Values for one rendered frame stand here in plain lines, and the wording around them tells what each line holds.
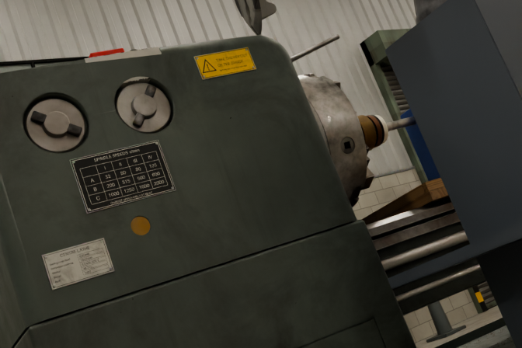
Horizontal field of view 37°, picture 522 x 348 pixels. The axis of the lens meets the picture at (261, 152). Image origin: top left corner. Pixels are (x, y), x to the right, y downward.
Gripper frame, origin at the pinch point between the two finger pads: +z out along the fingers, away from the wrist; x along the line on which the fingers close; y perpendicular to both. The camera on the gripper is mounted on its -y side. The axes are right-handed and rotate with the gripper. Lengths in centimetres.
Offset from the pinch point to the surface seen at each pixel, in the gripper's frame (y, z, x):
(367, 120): 21.3, 24.6, -1.9
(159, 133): -35.7, 18.6, -23.1
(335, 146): 3.4, 28.2, -14.3
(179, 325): -43, 48, -31
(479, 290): 720, 313, 776
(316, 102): 3.1, 18.6, -11.7
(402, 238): 9, 49, -20
